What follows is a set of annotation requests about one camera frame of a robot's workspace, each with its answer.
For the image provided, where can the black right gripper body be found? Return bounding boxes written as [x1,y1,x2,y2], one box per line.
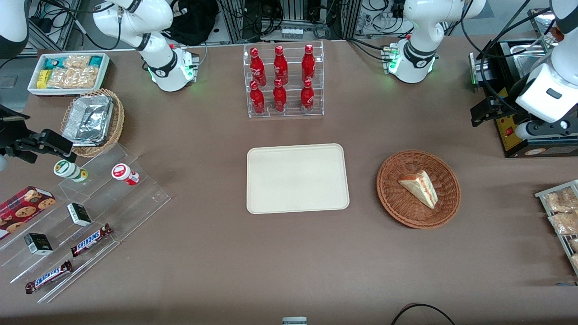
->
[0,106,30,149]

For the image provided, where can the triangular sandwich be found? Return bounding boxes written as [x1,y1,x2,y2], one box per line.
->
[397,170,438,209]

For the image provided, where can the small light wicker basket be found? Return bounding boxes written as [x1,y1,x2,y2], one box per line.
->
[61,88,125,158]

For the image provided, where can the large brown wicker basket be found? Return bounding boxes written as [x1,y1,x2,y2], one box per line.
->
[377,150,461,229]

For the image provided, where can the cream plastic tray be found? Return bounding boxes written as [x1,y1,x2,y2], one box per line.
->
[246,144,350,214]

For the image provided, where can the green lid cup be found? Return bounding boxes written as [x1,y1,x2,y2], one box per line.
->
[53,159,89,183]

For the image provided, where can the black yellow food warmer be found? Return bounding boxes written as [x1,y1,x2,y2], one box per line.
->
[469,38,578,158]

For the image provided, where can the aluminium foil container stack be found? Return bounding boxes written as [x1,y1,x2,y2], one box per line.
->
[62,94,114,148]

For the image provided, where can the white rectangular snack bin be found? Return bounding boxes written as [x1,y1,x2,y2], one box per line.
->
[27,52,112,98]

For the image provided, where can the red cookie box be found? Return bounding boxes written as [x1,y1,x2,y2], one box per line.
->
[0,186,57,241]

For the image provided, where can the clear cracker pack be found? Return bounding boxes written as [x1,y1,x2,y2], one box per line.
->
[62,55,92,70]
[47,67,99,89]

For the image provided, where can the red lid cup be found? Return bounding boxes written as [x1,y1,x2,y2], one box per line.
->
[112,163,140,186]

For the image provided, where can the small black box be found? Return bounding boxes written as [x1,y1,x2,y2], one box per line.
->
[67,203,93,227]
[23,233,54,256]

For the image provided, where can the clear acrylic stepped display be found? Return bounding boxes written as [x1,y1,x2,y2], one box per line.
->
[0,144,172,304]

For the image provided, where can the snickers chocolate bar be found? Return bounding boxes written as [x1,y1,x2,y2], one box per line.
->
[70,223,113,258]
[25,260,74,295]

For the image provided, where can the clear bagged pastry pack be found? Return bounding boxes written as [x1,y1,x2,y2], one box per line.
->
[548,211,578,236]
[544,187,578,213]

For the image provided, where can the red soda bottle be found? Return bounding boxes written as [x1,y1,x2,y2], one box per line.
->
[273,79,288,113]
[273,46,289,85]
[302,44,316,83]
[249,80,266,115]
[300,79,315,112]
[250,47,267,87]

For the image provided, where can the black bag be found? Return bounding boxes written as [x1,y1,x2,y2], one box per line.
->
[166,0,220,46]

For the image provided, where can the clear acrylic bottle rack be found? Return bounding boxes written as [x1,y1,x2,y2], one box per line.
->
[243,41,325,119]

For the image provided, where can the wire rack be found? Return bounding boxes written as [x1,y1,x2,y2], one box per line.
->
[535,180,578,277]

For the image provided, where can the black floor cable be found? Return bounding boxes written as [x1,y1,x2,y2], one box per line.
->
[390,303,457,325]

